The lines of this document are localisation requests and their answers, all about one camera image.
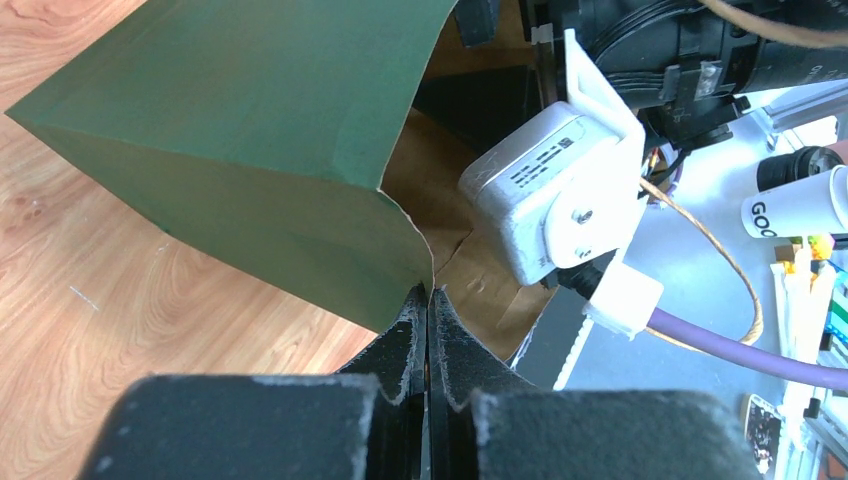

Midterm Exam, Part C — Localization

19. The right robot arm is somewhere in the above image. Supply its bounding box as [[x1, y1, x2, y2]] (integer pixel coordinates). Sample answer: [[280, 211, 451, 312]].
[[413, 1, 847, 152]]

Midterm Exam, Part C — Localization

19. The green paper bag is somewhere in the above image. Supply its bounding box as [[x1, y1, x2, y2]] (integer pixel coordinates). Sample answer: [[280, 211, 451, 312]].
[[8, 1, 553, 358]]

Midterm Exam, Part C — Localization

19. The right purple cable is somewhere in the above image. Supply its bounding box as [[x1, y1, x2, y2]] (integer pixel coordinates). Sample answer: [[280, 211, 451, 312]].
[[645, 307, 848, 392]]

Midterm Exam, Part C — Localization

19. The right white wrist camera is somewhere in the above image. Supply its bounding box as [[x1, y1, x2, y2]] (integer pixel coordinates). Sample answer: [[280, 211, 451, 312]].
[[458, 28, 646, 322]]

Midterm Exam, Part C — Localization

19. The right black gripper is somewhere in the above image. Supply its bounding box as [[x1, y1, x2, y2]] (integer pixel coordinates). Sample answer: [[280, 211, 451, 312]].
[[412, 1, 655, 154]]

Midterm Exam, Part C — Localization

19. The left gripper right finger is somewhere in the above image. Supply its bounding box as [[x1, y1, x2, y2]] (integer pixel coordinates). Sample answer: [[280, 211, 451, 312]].
[[427, 289, 757, 479]]

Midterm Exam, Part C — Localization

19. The stack of white cups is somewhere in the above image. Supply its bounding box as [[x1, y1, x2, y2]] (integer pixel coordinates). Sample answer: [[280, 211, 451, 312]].
[[740, 166, 847, 238]]

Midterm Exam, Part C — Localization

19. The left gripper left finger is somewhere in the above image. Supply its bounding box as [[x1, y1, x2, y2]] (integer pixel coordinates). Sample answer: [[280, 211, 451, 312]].
[[79, 286, 427, 479]]

